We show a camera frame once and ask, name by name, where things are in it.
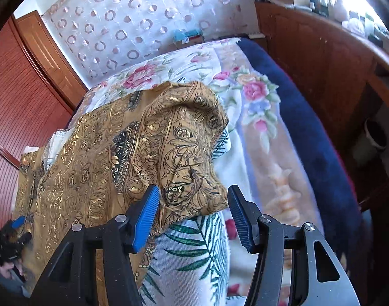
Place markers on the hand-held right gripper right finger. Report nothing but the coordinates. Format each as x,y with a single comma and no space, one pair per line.
242,220

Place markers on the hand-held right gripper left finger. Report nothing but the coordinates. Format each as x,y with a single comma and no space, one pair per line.
146,220

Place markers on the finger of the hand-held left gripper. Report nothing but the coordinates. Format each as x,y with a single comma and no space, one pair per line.
18,221
25,237

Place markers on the golden paisley patterned garment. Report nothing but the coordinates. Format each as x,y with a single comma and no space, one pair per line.
95,172

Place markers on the person's left forearm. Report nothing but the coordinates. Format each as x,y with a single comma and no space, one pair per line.
13,280

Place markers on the palm leaf print bedsheet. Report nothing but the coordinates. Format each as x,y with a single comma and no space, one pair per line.
188,261

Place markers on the floral blanket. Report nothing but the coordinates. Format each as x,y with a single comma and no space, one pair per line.
264,153

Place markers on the white cloth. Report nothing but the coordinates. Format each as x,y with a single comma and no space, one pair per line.
52,146

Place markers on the navy blue blanket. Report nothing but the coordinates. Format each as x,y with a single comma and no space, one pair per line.
315,134

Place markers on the red-brown wooden wardrobe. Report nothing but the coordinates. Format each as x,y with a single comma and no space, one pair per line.
19,102

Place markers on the dark waste bin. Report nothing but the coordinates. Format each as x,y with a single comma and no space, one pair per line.
372,140

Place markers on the brown wooden cabinet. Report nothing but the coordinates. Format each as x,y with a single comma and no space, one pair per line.
315,57

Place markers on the teal packet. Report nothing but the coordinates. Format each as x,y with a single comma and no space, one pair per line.
188,35

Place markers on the sheer circle-patterned curtain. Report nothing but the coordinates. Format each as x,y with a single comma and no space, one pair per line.
134,16

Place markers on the white plastic jug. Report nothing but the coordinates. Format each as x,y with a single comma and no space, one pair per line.
341,8

